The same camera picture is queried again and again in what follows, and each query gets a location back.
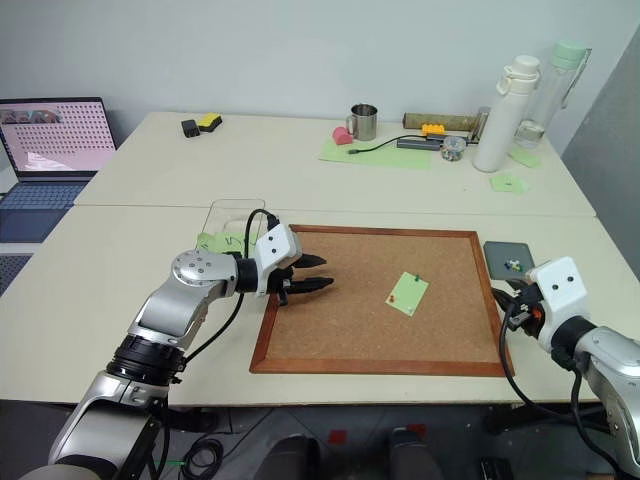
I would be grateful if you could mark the yellow and black sponge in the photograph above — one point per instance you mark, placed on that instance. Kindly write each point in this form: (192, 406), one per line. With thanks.
(210, 121)

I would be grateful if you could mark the green sticky note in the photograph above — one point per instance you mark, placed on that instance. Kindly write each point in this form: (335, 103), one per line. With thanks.
(407, 295)
(502, 186)

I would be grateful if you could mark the large green paper sheet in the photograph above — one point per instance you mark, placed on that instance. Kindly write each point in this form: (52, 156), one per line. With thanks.
(395, 159)

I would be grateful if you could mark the open laptop computer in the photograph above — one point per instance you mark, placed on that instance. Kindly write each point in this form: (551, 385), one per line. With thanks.
(55, 135)

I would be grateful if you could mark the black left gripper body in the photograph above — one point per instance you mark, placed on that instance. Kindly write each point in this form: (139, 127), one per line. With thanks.
(284, 282)

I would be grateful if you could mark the slim metal cylinder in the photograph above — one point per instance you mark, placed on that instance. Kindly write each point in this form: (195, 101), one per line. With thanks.
(482, 122)

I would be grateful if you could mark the grey square tray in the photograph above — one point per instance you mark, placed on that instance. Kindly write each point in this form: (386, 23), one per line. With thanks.
(497, 255)

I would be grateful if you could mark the small round tin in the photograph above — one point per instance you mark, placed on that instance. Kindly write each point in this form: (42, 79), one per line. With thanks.
(452, 149)

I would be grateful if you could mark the stainless steel mug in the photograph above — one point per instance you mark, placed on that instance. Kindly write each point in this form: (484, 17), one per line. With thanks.
(365, 122)

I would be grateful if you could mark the white water bottle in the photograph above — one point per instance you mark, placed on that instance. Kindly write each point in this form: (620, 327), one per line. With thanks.
(500, 125)

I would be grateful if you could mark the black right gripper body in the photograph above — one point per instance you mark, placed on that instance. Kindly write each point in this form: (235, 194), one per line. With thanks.
(526, 310)

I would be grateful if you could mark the clear bottle with green lid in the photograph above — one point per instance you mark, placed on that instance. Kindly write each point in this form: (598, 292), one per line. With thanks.
(550, 95)

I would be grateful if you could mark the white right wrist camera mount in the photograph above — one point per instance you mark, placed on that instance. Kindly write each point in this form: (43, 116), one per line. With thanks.
(562, 290)

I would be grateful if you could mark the dark rounded shape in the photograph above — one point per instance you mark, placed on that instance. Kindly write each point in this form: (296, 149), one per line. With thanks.
(290, 460)

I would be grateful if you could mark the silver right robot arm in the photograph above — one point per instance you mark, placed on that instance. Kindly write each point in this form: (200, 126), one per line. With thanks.
(610, 365)

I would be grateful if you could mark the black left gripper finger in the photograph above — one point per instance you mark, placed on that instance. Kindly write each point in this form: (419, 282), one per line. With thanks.
(312, 284)
(311, 260)

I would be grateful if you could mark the pink house-shaped block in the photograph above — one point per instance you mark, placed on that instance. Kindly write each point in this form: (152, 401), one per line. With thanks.
(342, 136)

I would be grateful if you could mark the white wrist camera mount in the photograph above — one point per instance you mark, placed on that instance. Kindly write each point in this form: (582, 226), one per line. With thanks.
(562, 290)
(275, 247)

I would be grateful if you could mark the clear plastic container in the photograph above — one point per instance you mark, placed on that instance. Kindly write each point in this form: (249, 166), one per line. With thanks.
(225, 212)

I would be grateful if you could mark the yellow toy brick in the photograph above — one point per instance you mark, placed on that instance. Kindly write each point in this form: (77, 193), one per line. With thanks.
(433, 129)

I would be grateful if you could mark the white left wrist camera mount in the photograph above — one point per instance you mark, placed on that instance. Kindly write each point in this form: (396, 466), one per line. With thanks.
(275, 247)

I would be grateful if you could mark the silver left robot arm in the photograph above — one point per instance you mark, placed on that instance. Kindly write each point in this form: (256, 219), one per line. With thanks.
(170, 305)

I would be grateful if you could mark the wood-framed cork board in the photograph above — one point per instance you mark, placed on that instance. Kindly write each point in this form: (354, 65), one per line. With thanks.
(360, 320)

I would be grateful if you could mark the light green board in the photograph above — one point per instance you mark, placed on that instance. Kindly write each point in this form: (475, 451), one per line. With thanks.
(525, 158)

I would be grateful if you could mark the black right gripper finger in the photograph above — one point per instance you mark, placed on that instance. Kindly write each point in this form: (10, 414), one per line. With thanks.
(518, 284)
(502, 299)

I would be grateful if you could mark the black mesh panel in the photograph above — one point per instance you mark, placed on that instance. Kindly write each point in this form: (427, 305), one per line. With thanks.
(12, 267)

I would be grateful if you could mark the black block eraser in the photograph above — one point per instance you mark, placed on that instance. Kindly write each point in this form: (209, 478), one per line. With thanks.
(190, 128)

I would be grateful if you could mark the grey usb hub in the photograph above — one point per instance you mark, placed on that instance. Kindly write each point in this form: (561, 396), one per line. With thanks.
(417, 144)

